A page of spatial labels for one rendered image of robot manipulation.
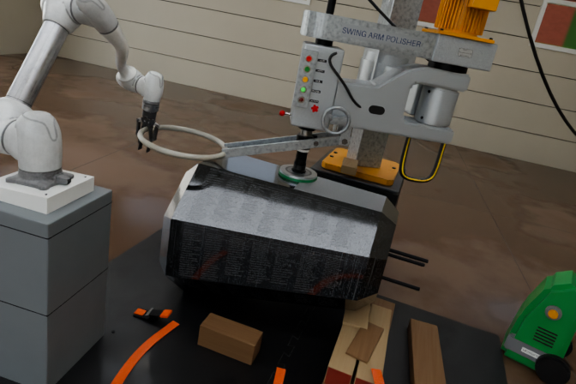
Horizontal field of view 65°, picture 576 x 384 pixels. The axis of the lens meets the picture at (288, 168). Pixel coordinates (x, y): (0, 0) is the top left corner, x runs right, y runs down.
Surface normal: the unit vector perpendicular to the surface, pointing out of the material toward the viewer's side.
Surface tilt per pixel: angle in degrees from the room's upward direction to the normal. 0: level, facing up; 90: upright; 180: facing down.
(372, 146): 90
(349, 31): 90
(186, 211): 45
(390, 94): 90
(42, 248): 90
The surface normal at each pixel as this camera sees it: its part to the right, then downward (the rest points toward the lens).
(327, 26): 0.02, 0.33
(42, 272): -0.23, 0.27
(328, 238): -0.06, -0.47
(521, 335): -0.55, 0.17
